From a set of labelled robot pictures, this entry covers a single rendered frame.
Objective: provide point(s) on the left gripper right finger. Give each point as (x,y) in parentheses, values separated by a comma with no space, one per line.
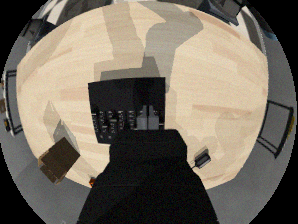
(152,120)

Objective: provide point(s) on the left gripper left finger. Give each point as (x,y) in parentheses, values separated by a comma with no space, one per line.
(142,121)

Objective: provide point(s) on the brown cardboard box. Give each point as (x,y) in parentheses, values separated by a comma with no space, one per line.
(63,155)

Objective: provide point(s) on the black lighting desk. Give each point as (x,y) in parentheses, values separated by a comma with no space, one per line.
(121,101)

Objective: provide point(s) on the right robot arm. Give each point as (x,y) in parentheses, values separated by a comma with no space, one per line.
(31,28)

